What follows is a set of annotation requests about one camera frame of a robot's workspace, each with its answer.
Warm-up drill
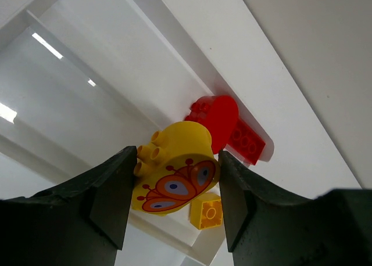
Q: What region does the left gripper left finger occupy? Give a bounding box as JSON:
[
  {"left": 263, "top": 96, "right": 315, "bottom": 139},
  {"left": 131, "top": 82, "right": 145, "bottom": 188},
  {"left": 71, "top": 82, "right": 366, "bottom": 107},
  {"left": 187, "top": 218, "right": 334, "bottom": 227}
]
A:
[{"left": 1, "top": 146, "right": 137, "bottom": 265}]

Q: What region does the small yellow square lego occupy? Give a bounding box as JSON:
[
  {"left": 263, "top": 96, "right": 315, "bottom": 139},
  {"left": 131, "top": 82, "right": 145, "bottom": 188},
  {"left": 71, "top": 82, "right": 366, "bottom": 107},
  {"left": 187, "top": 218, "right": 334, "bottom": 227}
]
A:
[{"left": 189, "top": 193, "right": 223, "bottom": 230}]

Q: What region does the red rectangular lego brick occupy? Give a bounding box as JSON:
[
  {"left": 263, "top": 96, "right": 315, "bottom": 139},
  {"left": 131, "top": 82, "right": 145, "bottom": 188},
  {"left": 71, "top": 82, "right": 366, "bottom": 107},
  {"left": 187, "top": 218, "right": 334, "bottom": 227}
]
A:
[{"left": 227, "top": 118, "right": 266, "bottom": 165}]

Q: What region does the red rounded picture lego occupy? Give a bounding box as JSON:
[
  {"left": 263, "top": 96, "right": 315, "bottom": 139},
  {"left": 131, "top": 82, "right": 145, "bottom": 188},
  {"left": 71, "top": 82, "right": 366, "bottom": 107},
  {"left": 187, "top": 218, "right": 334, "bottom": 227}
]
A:
[{"left": 184, "top": 95, "right": 239, "bottom": 154}]

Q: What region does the white divided sorting tray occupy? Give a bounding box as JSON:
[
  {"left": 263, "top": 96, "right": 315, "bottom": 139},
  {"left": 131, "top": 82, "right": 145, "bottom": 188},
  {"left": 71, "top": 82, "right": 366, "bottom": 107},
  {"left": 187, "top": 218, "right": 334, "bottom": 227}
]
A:
[{"left": 0, "top": 0, "right": 364, "bottom": 266}]

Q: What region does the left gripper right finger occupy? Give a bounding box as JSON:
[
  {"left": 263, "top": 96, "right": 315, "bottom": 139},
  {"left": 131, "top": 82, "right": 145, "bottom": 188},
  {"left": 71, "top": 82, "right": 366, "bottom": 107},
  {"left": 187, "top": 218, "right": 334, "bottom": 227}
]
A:
[{"left": 219, "top": 151, "right": 371, "bottom": 265}]

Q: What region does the yellow butterfly lego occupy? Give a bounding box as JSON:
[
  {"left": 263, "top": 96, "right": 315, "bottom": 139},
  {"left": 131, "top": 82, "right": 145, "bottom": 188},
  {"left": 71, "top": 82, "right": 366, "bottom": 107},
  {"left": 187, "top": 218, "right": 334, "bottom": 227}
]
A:
[{"left": 131, "top": 121, "right": 220, "bottom": 215}]

